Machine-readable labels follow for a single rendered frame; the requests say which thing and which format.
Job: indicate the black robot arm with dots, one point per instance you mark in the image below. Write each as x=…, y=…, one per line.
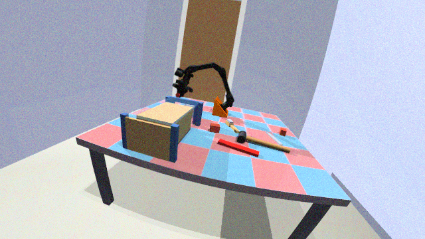
x=193, y=68

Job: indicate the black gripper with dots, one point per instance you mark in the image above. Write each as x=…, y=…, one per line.
x=181, y=89

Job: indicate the black-headed mallet with wooden handle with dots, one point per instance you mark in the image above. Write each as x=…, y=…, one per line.
x=242, y=137

